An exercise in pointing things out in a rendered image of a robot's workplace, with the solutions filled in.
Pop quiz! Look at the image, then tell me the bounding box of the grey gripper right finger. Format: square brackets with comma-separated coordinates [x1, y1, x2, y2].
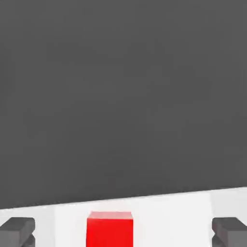
[211, 217, 247, 247]

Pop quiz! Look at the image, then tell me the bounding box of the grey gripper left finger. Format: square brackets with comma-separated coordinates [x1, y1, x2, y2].
[0, 217, 36, 247]

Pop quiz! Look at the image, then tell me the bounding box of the small red cube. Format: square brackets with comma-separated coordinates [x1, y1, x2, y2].
[86, 211, 134, 247]

